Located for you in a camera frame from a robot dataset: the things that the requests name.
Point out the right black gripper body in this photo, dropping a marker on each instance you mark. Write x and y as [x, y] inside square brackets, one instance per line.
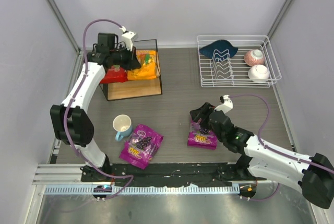
[199, 113]

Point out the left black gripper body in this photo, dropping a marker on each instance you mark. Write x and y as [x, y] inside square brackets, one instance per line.
[133, 60]

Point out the purple candy bag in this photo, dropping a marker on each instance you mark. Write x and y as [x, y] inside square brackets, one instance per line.
[201, 137]
[141, 147]

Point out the orange candy bag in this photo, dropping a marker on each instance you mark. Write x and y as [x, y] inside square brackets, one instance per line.
[149, 67]

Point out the red candy bag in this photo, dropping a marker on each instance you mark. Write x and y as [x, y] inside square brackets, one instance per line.
[114, 74]

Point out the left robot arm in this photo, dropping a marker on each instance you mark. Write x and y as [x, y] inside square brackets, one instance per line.
[70, 121]

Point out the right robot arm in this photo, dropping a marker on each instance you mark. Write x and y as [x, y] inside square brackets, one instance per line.
[312, 176]

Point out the blue and white mug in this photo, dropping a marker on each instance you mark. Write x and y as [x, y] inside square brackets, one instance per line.
[122, 124]

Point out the dark blue leaf plate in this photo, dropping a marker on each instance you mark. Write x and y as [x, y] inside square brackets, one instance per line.
[220, 49]

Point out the white bowl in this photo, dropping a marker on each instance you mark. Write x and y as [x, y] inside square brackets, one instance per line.
[258, 73]

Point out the pink patterned bowl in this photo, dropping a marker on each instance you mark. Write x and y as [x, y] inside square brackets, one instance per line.
[254, 57]

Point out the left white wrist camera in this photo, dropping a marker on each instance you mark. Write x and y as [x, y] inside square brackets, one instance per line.
[128, 37]

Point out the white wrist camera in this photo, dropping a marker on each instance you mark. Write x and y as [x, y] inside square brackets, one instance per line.
[226, 104]
[128, 37]

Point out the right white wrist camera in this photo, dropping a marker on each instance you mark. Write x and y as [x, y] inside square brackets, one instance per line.
[226, 104]

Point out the wooden wire-frame shelf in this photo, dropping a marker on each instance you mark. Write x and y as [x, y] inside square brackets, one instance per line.
[136, 88]

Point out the white wire dish rack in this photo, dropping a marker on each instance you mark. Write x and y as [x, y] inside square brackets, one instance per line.
[233, 71]

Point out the white slotted cable duct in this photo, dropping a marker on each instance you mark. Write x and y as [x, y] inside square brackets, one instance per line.
[103, 189]

